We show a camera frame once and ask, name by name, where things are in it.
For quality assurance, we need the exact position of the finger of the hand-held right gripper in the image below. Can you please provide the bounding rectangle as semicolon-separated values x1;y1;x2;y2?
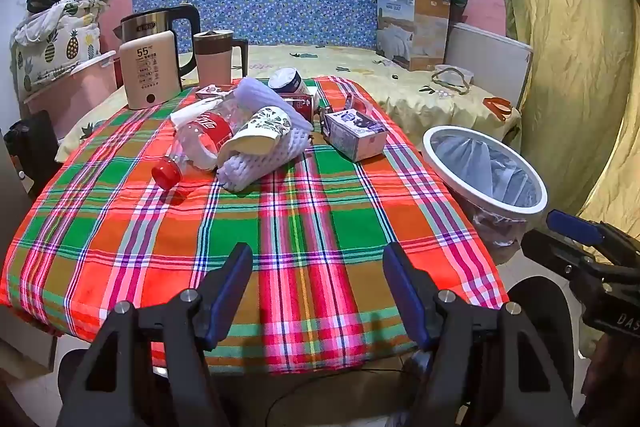
521;229;608;280
546;209;640;263

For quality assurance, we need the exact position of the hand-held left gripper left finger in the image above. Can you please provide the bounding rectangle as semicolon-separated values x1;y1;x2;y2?
56;242;254;427

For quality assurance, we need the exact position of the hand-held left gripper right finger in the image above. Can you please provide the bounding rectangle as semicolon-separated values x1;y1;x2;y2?
382;241;576;427

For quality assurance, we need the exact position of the white foam net sleeve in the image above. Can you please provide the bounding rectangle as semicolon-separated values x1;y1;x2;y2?
216;77;313;192

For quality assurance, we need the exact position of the white trash bin with liner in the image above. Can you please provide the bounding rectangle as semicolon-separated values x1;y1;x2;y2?
421;125;549;265

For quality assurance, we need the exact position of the clear bottle with red cap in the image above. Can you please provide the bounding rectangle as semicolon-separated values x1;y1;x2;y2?
151;99;246;190

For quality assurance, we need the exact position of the leaf patterned paper cup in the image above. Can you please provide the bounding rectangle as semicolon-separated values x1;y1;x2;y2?
218;106;293;168

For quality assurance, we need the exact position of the small red carton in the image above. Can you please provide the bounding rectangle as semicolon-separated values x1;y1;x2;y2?
282;93;318;122

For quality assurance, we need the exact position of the small pink and white box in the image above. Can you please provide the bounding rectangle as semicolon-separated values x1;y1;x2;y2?
195;84;236;101

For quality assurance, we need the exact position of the plaid tablecloth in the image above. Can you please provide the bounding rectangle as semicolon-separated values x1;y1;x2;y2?
0;76;510;375

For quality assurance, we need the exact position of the yellow green curtain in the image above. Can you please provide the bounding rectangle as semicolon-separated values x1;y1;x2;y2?
470;0;640;238

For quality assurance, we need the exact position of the white flat panel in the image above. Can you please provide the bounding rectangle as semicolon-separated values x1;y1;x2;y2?
445;23;533;108

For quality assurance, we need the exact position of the yellow printed bedsheet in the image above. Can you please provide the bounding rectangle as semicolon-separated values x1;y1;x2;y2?
55;44;523;162

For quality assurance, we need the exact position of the white bowl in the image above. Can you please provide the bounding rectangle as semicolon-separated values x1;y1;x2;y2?
432;64;473;88

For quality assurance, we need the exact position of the pink storage box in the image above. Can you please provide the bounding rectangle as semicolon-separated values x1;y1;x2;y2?
22;51;123;140

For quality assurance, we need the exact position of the black case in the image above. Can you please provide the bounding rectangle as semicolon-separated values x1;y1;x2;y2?
4;109;61;198

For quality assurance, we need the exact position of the cardboard quilt box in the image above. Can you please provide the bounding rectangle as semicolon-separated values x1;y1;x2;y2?
371;0;468;72

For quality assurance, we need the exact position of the steel electric kettle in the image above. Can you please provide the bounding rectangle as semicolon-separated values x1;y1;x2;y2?
114;4;202;90

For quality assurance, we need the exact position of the pineapple print bag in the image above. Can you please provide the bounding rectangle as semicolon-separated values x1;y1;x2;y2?
11;0;113;100

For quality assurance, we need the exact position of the orange strap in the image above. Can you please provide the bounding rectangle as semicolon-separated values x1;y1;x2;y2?
482;97;513;115

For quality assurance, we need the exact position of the olive strap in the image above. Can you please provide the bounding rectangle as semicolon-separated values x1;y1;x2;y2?
431;66;472;96

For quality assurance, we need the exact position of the pink mug with brown handle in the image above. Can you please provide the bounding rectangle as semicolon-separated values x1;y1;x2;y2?
193;29;249;88

